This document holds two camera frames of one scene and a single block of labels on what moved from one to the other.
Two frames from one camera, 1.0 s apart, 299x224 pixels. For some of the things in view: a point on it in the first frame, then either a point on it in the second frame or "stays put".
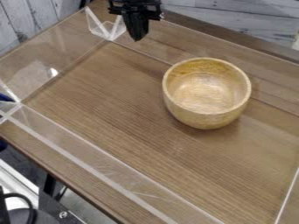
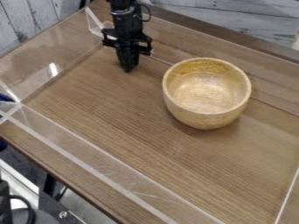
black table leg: (50, 185) stays put
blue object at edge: (4, 97) stays put
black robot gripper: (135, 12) → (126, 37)
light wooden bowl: (206, 91) stays put
